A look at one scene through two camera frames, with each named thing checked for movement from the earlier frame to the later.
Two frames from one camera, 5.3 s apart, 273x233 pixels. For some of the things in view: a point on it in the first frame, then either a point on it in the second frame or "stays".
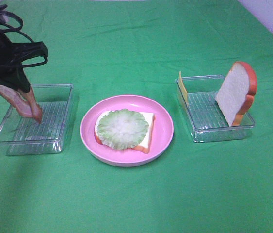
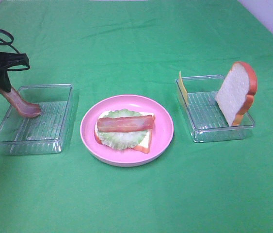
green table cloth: (110, 48) stays
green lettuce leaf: (122, 129) stays
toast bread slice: (144, 145) stays
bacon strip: (36, 109) -> (110, 124)
